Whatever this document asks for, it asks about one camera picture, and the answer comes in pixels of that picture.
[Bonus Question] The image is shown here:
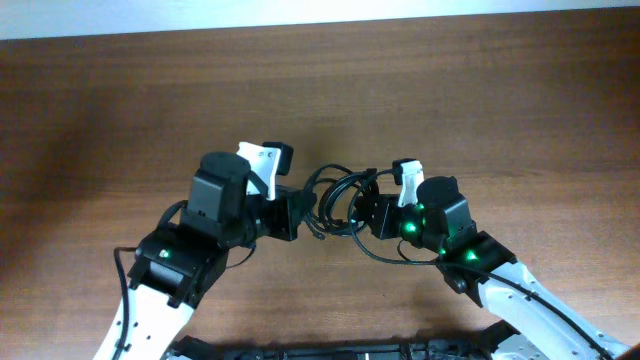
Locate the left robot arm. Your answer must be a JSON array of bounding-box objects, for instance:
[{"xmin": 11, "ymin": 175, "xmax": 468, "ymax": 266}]
[{"xmin": 95, "ymin": 142, "xmax": 316, "ymax": 359}]

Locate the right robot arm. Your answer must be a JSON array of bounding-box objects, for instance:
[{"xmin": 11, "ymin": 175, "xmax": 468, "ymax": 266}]
[{"xmin": 348, "ymin": 175, "xmax": 639, "ymax": 359}]

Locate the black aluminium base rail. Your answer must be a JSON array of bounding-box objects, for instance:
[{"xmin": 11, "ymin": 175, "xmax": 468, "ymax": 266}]
[{"xmin": 163, "ymin": 321, "xmax": 519, "ymax": 360}]

